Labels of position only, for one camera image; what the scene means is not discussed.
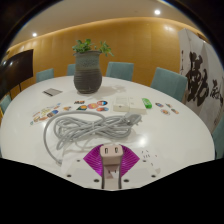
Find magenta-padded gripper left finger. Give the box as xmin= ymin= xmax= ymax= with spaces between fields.
xmin=61 ymin=145 xmax=103 ymax=190

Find colourful sticker sheet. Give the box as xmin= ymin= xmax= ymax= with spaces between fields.
xmin=30 ymin=102 xmax=63 ymax=127

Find group of teal chairs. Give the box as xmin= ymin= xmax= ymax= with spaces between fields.
xmin=0 ymin=61 xmax=224 ymax=160

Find white power strip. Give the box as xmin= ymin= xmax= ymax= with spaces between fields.
xmin=60 ymin=148 xmax=162 ymax=169

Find small grey card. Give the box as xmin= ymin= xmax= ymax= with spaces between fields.
xmin=42 ymin=87 xmax=64 ymax=98

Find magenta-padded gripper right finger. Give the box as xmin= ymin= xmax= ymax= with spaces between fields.
xmin=121 ymin=145 xmax=162 ymax=190

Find recessed ceiling lights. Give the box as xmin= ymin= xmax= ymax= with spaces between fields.
xmin=31 ymin=8 xmax=162 ymax=38

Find dark wall screen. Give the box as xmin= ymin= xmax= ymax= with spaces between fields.
xmin=0 ymin=49 xmax=35 ymax=100

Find small white charger block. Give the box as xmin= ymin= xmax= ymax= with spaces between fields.
xmin=99 ymin=143 xmax=124 ymax=190

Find small green item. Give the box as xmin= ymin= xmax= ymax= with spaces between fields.
xmin=141 ymin=97 xmax=153 ymax=110

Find grey coiled power cable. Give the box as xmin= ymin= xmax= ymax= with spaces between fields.
xmin=42 ymin=110 xmax=143 ymax=167

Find grey ribbed pot with plant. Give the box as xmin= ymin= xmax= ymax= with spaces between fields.
xmin=71 ymin=38 xmax=115 ymax=95

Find white calligraphy folding screen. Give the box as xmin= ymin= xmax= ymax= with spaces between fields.
xmin=177 ymin=28 xmax=224 ymax=134

